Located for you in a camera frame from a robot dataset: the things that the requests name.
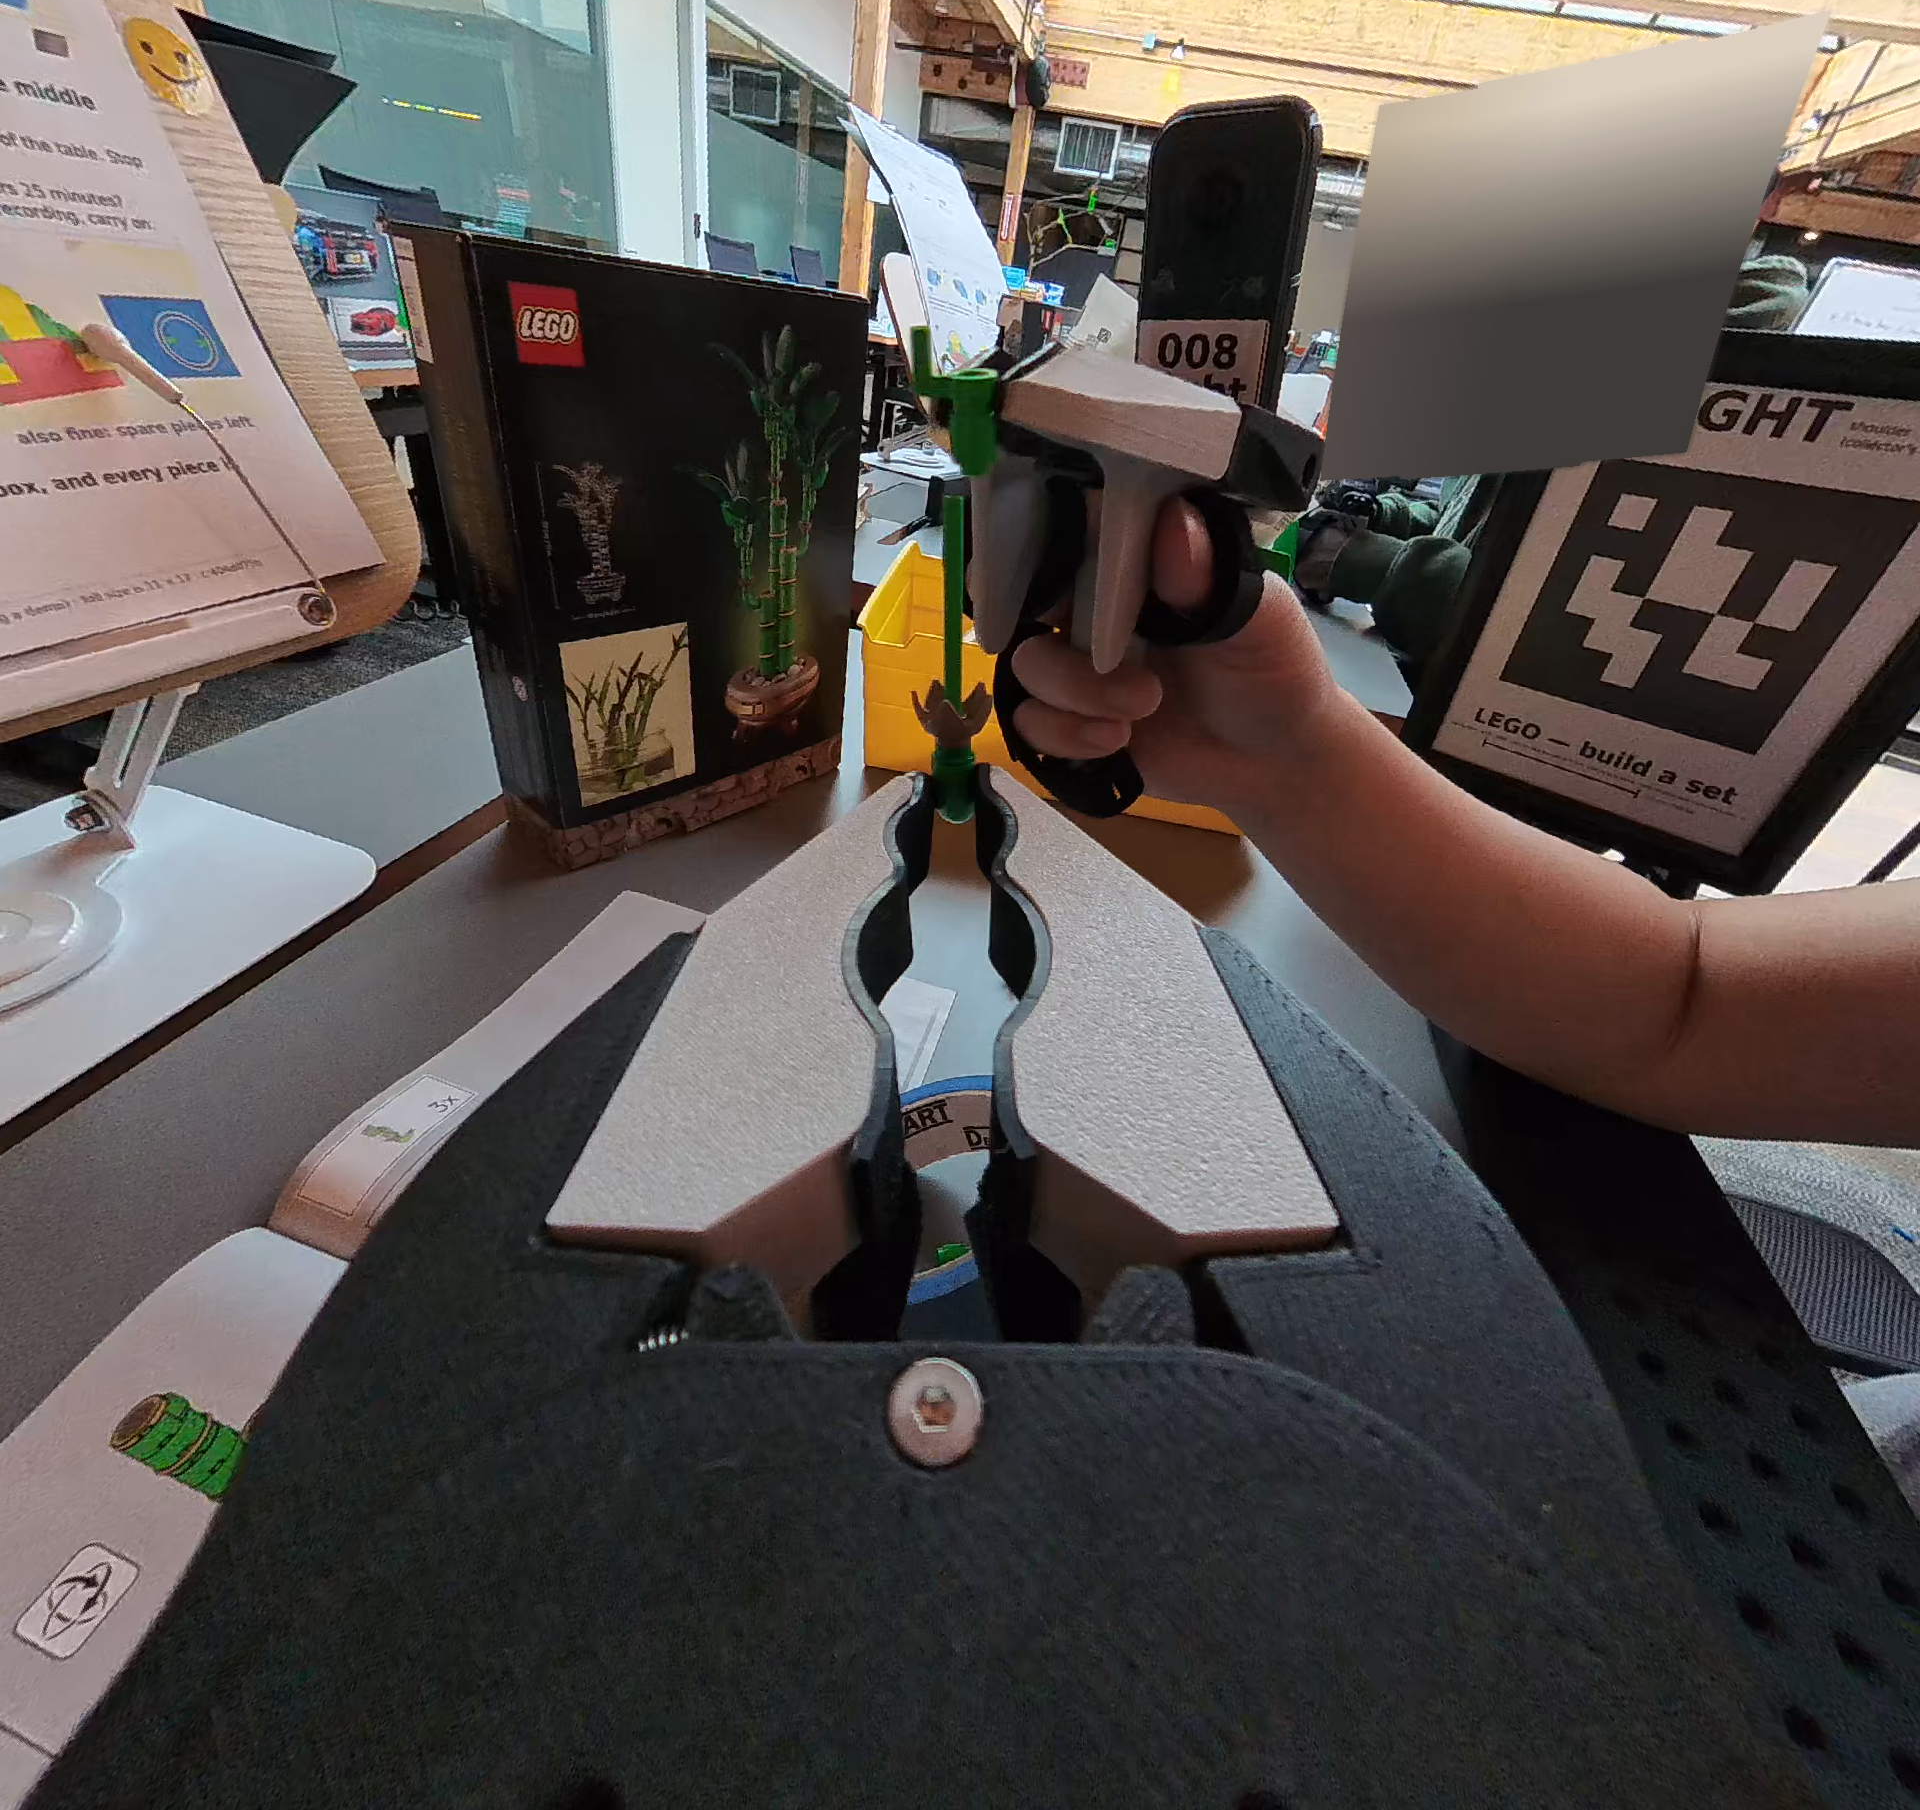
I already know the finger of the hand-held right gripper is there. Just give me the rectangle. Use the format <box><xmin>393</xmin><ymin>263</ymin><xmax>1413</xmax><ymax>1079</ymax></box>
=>
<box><xmin>989</xmin><ymin>340</ymin><xmax>1247</xmax><ymax>488</ymax></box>

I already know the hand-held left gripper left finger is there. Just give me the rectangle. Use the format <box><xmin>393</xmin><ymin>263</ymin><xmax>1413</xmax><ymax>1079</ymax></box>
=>
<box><xmin>542</xmin><ymin>771</ymin><xmax>924</xmax><ymax>1335</ymax></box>

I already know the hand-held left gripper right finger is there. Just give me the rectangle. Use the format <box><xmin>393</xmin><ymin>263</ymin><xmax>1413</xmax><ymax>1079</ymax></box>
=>
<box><xmin>977</xmin><ymin>767</ymin><xmax>1344</xmax><ymax>1335</ymax></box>

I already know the green lego stud with handle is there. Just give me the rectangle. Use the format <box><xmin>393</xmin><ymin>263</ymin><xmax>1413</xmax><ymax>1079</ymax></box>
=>
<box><xmin>906</xmin><ymin>326</ymin><xmax>1005</xmax><ymax>480</ymax></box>

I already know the green lego stem assembly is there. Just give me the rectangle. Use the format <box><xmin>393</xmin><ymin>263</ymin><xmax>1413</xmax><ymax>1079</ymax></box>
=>
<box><xmin>911</xmin><ymin>478</ymin><xmax>994</xmax><ymax>826</ymax></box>

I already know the person's right forearm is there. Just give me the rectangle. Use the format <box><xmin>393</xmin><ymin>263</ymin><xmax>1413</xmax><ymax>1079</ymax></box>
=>
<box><xmin>1290</xmin><ymin>669</ymin><xmax>1920</xmax><ymax>1149</ymax></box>

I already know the black lego set box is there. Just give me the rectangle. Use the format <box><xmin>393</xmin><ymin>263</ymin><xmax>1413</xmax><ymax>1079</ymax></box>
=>
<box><xmin>387</xmin><ymin>224</ymin><xmax>871</xmax><ymax>870</ymax></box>

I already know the lego instruction booklet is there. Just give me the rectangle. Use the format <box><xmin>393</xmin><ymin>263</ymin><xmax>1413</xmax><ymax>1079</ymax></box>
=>
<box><xmin>0</xmin><ymin>893</ymin><xmax>706</xmax><ymax>1752</ymax></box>

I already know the person's right hand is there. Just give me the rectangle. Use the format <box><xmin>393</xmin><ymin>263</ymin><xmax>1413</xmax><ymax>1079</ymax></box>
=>
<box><xmin>1010</xmin><ymin>495</ymin><xmax>1355</xmax><ymax>819</ymax></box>

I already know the blue masking tape roll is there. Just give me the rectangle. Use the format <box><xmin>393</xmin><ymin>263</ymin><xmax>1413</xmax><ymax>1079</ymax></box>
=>
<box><xmin>895</xmin><ymin>1077</ymin><xmax>998</xmax><ymax>1301</ymax></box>

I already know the white poster board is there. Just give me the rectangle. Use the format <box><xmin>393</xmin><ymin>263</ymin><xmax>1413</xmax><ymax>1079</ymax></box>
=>
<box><xmin>846</xmin><ymin>104</ymin><xmax>1008</xmax><ymax>371</ymax></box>

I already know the yellow plastic bin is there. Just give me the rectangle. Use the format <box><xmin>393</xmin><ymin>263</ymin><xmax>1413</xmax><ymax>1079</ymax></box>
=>
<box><xmin>859</xmin><ymin>542</ymin><xmax>1247</xmax><ymax>837</ymax></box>

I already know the white stand base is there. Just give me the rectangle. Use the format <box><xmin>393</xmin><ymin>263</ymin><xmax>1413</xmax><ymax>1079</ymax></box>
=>
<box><xmin>0</xmin><ymin>684</ymin><xmax>376</xmax><ymax>1123</ymax></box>

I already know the black framed marker sign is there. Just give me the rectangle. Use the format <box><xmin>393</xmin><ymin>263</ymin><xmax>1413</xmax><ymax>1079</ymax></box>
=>
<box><xmin>1409</xmin><ymin>331</ymin><xmax>1920</xmax><ymax>897</ymax></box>

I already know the wooden instruction board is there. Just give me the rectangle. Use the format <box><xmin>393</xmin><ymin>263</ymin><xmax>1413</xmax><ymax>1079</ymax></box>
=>
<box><xmin>0</xmin><ymin>0</ymin><xmax>420</xmax><ymax>723</ymax></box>

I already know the printed instruction sheet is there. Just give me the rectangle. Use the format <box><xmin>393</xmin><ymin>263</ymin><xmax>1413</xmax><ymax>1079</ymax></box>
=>
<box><xmin>0</xmin><ymin>0</ymin><xmax>384</xmax><ymax>663</ymax></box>

